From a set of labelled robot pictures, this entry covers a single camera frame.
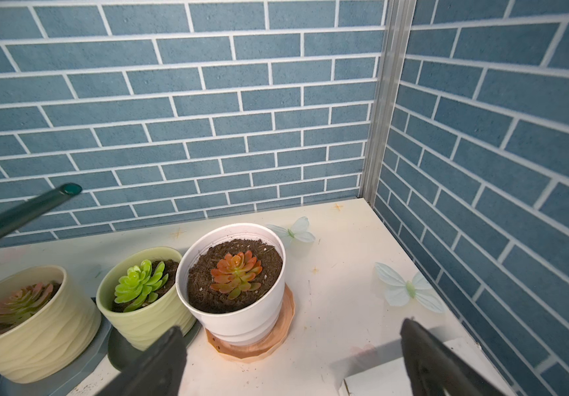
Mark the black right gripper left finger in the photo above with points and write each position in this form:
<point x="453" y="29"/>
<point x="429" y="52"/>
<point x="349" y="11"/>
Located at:
<point x="157" y="372"/>

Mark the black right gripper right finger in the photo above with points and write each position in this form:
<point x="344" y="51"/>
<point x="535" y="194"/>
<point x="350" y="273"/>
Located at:
<point x="433" y="369"/>

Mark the dark green watering can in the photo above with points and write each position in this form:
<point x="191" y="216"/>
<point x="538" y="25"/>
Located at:
<point x="20" y="215"/>

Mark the bright green succulent plant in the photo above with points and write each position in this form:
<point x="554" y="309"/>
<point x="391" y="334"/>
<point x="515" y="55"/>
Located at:
<point x="141" y="286"/>

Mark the red-orange succulent plant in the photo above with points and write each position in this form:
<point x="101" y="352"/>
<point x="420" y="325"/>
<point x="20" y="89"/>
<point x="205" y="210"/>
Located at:
<point x="236" y="274"/>

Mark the pink-green succulent plant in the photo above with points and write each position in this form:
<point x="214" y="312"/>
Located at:
<point x="22" y="304"/>

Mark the dark green pot saucer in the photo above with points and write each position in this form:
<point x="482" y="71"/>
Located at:
<point x="121" y="353"/>

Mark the white flat box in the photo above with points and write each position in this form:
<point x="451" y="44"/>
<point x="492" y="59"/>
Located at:
<point x="391" y="378"/>

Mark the green wavy flower pot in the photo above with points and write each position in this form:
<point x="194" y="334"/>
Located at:
<point x="143" y="327"/>

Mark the pink pot saucer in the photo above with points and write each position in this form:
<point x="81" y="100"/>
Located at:
<point x="264" y="348"/>

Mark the large pale butterfly decoration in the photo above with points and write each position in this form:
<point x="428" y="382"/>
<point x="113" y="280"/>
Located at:
<point x="400" y="292"/>

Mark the white plastic flower pot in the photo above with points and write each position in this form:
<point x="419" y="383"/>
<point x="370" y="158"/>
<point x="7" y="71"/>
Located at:
<point x="253" y="314"/>

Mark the cream wavy flower pot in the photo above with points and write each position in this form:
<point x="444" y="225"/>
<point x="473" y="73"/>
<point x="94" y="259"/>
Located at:
<point x="53" y="337"/>

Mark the grey-blue pot saucer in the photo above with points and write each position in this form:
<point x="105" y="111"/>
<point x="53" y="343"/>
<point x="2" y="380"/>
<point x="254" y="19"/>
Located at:
<point x="68" y="378"/>

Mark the small pale butterfly decoration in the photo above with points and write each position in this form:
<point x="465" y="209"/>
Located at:
<point x="297" y="232"/>

